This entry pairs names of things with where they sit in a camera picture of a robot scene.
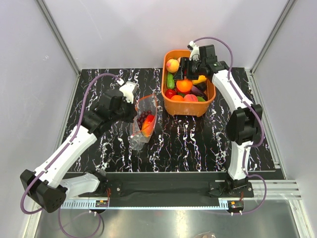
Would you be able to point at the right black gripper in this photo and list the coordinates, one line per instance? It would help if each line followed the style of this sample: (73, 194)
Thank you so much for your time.
(185, 64)

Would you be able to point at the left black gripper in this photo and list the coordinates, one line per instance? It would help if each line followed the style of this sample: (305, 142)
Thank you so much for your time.
(133, 112)

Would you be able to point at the purple grape bunch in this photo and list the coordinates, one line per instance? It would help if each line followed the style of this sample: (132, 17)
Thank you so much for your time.
(141, 119)

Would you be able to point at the peach front fruit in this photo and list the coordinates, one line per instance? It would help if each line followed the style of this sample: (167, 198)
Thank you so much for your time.
(190, 98)

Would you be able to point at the grey slotted cable duct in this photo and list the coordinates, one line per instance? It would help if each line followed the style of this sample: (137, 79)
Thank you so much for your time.
(144, 204)

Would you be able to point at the orange tangerine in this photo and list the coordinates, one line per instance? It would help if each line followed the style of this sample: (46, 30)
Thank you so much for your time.
(184, 86)

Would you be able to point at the green cucumber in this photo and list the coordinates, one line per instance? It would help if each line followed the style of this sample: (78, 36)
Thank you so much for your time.
(170, 83)

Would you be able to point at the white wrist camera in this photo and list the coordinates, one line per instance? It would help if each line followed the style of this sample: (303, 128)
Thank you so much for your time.
(194, 51)
(129, 89)

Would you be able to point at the peach top fruit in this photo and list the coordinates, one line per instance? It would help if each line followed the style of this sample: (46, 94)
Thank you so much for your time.
(172, 65)

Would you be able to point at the yellow bell pepper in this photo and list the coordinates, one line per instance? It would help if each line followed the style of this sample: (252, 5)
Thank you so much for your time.
(200, 79)

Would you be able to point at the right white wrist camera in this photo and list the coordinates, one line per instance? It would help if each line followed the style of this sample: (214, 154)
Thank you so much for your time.
(194, 51)

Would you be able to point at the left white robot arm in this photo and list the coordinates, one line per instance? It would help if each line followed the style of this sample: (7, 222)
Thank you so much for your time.
(46, 185)

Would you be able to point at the clear orange zip bag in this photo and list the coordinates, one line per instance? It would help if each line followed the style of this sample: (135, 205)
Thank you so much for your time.
(136, 139)

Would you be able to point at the red orange mango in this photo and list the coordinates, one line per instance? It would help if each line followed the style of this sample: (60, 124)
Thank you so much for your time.
(148, 126)

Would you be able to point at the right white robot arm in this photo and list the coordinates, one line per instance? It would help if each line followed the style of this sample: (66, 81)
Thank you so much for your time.
(244, 126)

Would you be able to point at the purple eggplant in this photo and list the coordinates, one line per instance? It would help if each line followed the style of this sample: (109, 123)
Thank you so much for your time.
(197, 92)

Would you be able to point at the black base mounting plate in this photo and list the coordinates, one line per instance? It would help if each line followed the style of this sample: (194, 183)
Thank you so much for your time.
(216, 184)

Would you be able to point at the peach fruit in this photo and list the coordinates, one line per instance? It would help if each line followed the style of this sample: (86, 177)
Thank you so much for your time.
(190, 98)
(172, 65)

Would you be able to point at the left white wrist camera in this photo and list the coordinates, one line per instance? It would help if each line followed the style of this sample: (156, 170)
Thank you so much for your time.
(129, 89)

